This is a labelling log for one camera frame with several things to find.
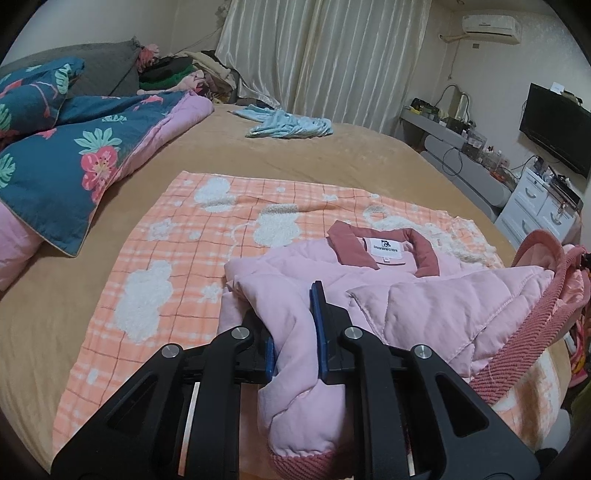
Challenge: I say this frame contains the blue floral quilt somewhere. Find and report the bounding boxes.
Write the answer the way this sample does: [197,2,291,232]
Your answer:
[0,90,215,291]

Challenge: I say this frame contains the blue floral pillow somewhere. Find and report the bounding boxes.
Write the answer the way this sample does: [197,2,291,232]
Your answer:
[0,56,86,151]

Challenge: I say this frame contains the orange checked fleece blanket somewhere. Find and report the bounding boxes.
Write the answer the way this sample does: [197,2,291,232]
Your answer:
[53,171,571,462]

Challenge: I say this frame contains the black flat television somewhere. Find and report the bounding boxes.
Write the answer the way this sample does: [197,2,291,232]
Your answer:
[519,83,591,178]

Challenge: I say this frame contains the pink quilted jacket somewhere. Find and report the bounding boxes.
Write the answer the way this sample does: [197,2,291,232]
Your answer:
[217,220,591,472]

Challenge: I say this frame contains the white arched vanity mirror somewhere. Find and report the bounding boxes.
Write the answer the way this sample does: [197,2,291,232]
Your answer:
[438,83,472,125]

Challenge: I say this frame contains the white drawer cabinet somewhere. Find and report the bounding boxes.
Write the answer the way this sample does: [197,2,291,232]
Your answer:
[494,166,583,245]

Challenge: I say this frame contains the small clutter on cabinet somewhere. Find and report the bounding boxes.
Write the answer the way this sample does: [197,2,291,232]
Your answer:
[531,156,583,206]

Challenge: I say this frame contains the black cable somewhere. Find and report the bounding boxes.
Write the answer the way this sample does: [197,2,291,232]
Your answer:
[442,142,464,177]

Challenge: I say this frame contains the light blue garment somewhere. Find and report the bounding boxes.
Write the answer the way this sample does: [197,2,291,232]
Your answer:
[233,104,334,139]

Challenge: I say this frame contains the white air conditioner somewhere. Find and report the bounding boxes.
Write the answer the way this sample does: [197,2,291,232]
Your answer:
[462,14,522,45]

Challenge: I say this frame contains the cosmetics clutter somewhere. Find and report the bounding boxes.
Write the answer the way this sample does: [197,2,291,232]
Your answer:
[409,97,513,172]

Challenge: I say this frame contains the white striped curtain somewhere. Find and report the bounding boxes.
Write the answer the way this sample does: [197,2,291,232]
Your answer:
[215,0,432,134]

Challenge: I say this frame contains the grey dressing table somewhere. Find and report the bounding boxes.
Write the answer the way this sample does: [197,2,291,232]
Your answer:
[399,108,515,222]

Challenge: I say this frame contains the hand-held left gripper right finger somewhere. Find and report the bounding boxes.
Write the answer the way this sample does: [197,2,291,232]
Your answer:
[309,280,541,480]

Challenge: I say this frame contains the bed with tan sheet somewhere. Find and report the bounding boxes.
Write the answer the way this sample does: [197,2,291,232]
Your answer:
[0,104,573,480]

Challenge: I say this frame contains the pile of mixed clothes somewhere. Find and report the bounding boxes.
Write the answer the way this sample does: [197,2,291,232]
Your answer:
[136,44,241,104]

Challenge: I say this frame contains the grey pillow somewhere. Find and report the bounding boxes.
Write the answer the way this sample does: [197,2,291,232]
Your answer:
[0,41,141,97]

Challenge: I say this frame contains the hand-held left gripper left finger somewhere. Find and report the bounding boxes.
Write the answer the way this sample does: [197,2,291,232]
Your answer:
[51,310,278,480]

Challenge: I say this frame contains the red patterned cloth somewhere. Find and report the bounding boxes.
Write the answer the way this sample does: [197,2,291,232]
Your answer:
[566,295,591,388]

